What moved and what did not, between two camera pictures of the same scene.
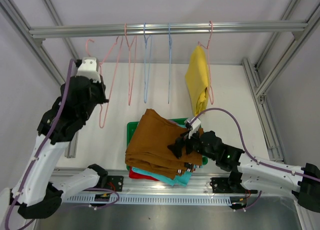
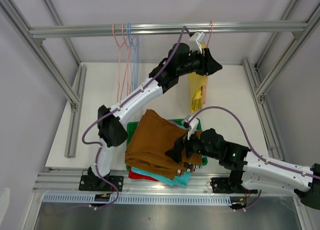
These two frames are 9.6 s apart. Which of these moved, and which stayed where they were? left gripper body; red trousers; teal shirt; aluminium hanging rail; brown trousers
Moved: left gripper body
Stayed: teal shirt; brown trousers; red trousers; aluminium hanging rail
